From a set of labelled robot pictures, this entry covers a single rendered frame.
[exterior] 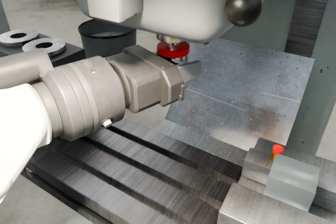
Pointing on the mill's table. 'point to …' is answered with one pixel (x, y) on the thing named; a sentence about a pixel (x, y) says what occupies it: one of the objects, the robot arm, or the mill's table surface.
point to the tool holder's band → (161, 50)
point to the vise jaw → (261, 209)
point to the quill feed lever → (246, 2)
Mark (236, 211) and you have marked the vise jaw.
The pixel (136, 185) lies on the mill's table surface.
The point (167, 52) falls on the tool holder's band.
